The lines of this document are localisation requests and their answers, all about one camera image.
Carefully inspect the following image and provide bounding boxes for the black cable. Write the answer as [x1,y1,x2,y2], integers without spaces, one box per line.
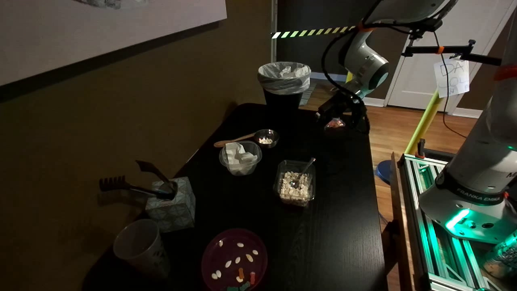
[433,32,468,139]

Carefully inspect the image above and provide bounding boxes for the round clear plastic lunchbox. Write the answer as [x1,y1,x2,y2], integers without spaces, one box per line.
[219,140,263,177]

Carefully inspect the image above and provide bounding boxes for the small dark bowl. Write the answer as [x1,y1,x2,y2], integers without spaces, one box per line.
[254,129,280,149]

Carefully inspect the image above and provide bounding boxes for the yellow pole stand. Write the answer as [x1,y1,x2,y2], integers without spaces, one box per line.
[374,90,445,186]

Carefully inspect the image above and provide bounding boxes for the translucent plastic cup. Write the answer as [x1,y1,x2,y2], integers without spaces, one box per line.
[113,219,170,280]

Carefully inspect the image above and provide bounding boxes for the white paper note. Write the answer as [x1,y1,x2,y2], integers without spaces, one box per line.
[433,59,471,98]

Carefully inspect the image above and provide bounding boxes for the rectangular clear plastic lunchbox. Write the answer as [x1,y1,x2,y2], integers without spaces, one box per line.
[273,159,317,208]

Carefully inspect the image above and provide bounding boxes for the printed can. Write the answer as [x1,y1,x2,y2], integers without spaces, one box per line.
[482,231,517,280]

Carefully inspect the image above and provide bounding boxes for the white door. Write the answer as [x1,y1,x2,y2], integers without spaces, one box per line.
[384,0,517,113]

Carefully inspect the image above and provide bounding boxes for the small clear container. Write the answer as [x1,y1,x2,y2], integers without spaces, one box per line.
[324,117,347,131]

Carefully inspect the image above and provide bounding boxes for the crumpled white tissue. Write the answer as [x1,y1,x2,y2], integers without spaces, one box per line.
[225,142,259,175]

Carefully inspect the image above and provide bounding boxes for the patterned tissue box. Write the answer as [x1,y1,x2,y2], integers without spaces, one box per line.
[145,176,197,234]

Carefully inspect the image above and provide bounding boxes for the purple plate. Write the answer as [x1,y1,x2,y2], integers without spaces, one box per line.
[201,228,269,291]

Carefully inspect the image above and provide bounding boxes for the wooden spoon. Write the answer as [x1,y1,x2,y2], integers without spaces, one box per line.
[214,133,257,148]

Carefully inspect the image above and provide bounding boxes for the black kitchen tongs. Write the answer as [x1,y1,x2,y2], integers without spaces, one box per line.
[99,160,179,201]

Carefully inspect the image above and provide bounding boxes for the silver spoon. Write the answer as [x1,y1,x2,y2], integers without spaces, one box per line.
[290,157,316,189]

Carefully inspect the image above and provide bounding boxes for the framed wall picture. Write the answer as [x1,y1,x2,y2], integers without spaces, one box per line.
[0,0,228,88]

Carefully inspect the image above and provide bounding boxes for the black bin with white liner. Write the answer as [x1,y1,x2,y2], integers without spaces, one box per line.
[258,61,312,113]

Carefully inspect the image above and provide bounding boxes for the yellow black striped tape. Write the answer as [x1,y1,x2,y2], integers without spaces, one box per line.
[271,26,357,40]

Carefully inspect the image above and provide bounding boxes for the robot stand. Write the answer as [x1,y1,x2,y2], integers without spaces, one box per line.
[391,152,517,291]

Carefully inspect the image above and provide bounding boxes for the heap of pale cereal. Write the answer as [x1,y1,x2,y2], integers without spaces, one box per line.
[280,171,313,202]

